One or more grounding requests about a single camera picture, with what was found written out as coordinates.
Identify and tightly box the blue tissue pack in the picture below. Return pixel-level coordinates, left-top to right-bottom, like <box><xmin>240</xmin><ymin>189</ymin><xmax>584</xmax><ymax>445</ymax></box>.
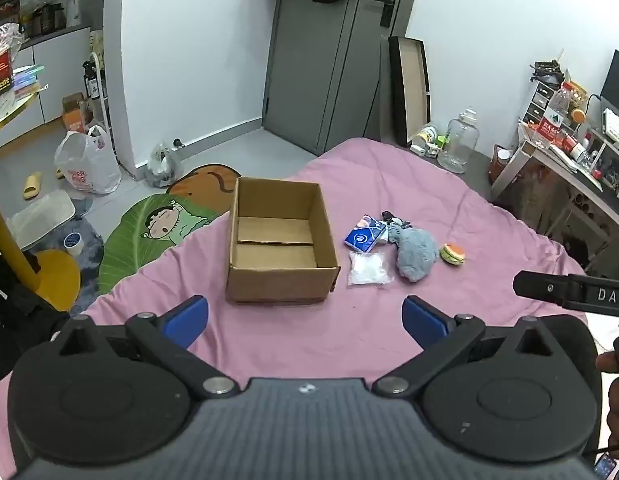
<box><xmin>344</xmin><ymin>226</ymin><xmax>387</xmax><ymax>253</ymax></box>

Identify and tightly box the pink bed sheet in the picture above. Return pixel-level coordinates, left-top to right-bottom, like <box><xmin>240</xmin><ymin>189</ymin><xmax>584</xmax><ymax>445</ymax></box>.
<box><xmin>0</xmin><ymin>137</ymin><xmax>603</xmax><ymax>480</ymax></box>

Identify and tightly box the burger plush toy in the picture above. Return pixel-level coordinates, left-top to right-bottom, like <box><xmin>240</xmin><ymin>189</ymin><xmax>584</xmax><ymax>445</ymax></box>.
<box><xmin>439</xmin><ymin>243</ymin><xmax>466</xmax><ymax>267</ymax></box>

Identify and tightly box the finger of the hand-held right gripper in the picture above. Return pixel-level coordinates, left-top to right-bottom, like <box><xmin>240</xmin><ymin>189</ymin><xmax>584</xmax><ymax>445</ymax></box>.
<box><xmin>512</xmin><ymin>270</ymin><xmax>571</xmax><ymax>308</ymax></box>

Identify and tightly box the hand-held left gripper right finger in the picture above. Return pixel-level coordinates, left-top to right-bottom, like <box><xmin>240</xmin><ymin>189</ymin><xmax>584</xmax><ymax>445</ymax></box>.
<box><xmin>371</xmin><ymin>295</ymin><xmax>561</xmax><ymax>402</ymax></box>

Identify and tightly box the brown bottle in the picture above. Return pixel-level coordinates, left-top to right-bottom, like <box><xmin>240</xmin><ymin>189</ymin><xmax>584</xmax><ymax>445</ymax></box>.
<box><xmin>489</xmin><ymin>144</ymin><xmax>513</xmax><ymax>184</ymax></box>

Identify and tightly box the yellow table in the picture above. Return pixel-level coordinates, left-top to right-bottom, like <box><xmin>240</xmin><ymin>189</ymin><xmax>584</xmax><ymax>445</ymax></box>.
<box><xmin>0</xmin><ymin>80</ymin><xmax>83</xmax><ymax>312</ymax></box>

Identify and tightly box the grey-blue fluffy plush toy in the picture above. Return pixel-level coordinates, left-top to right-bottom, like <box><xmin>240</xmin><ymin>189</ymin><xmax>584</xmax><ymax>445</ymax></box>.
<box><xmin>389</xmin><ymin>225</ymin><xmax>439</xmax><ymax>282</ymax></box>

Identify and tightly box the grey fluffy rug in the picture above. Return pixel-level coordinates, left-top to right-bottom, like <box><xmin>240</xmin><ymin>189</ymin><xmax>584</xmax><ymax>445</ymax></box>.
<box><xmin>26</xmin><ymin>195</ymin><xmax>106</xmax><ymax>306</ymax></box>

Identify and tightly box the large clear water jug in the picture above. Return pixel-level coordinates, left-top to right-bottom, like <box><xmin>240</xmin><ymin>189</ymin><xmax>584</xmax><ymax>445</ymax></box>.
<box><xmin>437</xmin><ymin>109</ymin><xmax>481</xmax><ymax>175</ymax></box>

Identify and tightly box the black bag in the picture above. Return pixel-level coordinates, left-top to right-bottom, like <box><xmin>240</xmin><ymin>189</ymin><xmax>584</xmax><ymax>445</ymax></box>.
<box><xmin>0</xmin><ymin>255</ymin><xmax>71</xmax><ymax>387</ymax></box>

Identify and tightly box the stack of books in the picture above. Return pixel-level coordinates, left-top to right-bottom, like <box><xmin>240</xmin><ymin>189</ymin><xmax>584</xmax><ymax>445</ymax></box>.
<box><xmin>12</xmin><ymin>64</ymin><xmax>49</xmax><ymax>99</ymax></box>

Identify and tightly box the grey plastic bag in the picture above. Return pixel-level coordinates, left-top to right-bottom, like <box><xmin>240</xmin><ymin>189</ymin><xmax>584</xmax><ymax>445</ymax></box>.
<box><xmin>145</xmin><ymin>142</ymin><xmax>183</xmax><ymax>189</ymax></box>

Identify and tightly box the small cardboard box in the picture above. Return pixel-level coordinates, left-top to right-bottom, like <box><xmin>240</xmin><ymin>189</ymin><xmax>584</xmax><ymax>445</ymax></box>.
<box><xmin>61</xmin><ymin>92</ymin><xmax>95</xmax><ymax>134</ymax></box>

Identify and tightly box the black monitor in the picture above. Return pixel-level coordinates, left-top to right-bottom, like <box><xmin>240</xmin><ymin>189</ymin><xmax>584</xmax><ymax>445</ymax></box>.
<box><xmin>600</xmin><ymin>49</ymin><xmax>619</xmax><ymax>117</ymax></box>

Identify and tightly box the white cabinet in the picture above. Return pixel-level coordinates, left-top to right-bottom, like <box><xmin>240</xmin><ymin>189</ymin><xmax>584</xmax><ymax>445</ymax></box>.
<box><xmin>0</xmin><ymin>24</ymin><xmax>93</xmax><ymax>147</ymax></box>

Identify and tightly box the clear plastic water bottle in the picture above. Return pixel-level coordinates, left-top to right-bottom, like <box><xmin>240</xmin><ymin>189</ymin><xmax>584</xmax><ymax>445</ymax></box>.
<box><xmin>538</xmin><ymin>82</ymin><xmax>573</xmax><ymax>144</ymax></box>

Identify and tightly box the white desk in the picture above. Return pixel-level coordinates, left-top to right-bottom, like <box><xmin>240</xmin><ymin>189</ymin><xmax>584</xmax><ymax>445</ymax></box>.
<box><xmin>491</xmin><ymin>122</ymin><xmax>619</xmax><ymax>263</ymax></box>

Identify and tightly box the black door lock handle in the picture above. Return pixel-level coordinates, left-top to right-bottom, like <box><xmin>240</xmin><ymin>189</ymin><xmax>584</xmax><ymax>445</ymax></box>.
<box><xmin>366</xmin><ymin>0</ymin><xmax>398</xmax><ymax>29</ymax></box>

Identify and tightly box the white floor mat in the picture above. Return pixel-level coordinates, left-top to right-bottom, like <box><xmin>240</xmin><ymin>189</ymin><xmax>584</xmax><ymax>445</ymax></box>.
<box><xmin>6</xmin><ymin>190</ymin><xmax>76</xmax><ymax>251</ymax></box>

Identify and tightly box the smartphone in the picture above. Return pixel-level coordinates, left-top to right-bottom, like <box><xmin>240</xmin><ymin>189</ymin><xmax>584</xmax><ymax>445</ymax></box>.
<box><xmin>592</xmin><ymin>452</ymin><xmax>618</xmax><ymax>480</ymax></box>

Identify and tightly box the grey door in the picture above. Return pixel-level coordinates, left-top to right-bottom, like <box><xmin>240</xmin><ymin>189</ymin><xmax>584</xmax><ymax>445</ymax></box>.
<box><xmin>262</xmin><ymin>0</ymin><xmax>425</xmax><ymax>157</ymax></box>

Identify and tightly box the green leaf cartoon rug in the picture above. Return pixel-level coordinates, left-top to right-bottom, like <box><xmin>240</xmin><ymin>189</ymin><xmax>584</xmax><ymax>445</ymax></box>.
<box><xmin>98</xmin><ymin>195</ymin><xmax>231</xmax><ymax>295</ymax></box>

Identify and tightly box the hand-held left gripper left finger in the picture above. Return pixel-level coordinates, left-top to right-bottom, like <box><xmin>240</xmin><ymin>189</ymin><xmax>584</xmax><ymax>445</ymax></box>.
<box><xmin>52</xmin><ymin>295</ymin><xmax>241</xmax><ymax>402</ymax></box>

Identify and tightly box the white plastic shopping bag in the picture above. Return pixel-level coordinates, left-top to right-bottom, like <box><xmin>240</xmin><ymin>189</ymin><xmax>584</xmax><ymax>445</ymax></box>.
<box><xmin>54</xmin><ymin>125</ymin><xmax>123</xmax><ymax>195</ymax></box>

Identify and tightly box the white keyboard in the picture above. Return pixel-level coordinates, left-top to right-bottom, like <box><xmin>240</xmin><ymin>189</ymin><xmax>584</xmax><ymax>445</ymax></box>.
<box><xmin>601</xmin><ymin>107</ymin><xmax>619</xmax><ymax>142</ymax></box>

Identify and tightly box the person's right hand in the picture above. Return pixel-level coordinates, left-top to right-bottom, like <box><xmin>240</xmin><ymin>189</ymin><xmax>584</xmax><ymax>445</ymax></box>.
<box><xmin>596</xmin><ymin>349</ymin><xmax>619</xmax><ymax>460</ymax></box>

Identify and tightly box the yellow slipper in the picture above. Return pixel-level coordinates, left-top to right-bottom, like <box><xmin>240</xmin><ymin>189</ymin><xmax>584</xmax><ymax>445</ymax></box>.
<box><xmin>22</xmin><ymin>171</ymin><xmax>43</xmax><ymax>200</ymax></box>

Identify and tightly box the clear white plastic packet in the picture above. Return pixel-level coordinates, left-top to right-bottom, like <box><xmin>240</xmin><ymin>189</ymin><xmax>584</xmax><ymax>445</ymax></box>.
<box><xmin>347</xmin><ymin>251</ymin><xmax>394</xmax><ymax>288</ymax></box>

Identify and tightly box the brown animal-shaped rug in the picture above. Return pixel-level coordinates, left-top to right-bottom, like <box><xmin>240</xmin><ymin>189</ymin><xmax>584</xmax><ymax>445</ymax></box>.
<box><xmin>166</xmin><ymin>164</ymin><xmax>241</xmax><ymax>212</ymax></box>

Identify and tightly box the black spray bottle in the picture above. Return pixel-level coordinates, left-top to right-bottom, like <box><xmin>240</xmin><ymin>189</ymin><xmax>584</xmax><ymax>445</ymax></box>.
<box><xmin>82</xmin><ymin>61</ymin><xmax>101</xmax><ymax>101</ymax></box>

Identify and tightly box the grey blue sock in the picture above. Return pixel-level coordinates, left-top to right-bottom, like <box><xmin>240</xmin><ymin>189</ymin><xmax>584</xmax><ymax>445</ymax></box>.
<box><xmin>384</xmin><ymin>221</ymin><xmax>413</xmax><ymax>245</ymax></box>

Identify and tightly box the red snack bag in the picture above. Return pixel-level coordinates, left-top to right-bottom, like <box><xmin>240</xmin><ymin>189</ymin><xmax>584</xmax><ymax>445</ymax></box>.
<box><xmin>0</xmin><ymin>22</ymin><xmax>25</xmax><ymax>111</ymax></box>

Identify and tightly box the translucent drawer organizer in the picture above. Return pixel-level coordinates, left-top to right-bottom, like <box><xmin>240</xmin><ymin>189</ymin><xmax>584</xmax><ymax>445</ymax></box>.
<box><xmin>526</xmin><ymin>80</ymin><xmax>565</xmax><ymax>127</ymax></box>

